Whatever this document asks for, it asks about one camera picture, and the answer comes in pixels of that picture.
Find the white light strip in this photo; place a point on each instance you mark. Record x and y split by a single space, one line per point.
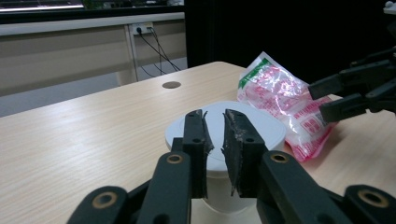
40 8

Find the pink white plastic bag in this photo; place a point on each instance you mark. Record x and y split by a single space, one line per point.
274 90

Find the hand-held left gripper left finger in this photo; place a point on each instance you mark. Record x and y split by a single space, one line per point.
194 146

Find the pale wooden desk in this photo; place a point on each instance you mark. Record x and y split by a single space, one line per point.
62 59

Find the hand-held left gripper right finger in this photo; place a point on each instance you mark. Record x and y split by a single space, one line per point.
241 149

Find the white wall socket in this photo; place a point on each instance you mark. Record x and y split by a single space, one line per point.
142 28

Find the black curtain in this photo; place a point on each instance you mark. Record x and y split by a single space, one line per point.
295 28

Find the white lidded container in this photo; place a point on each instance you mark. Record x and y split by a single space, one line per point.
264 127

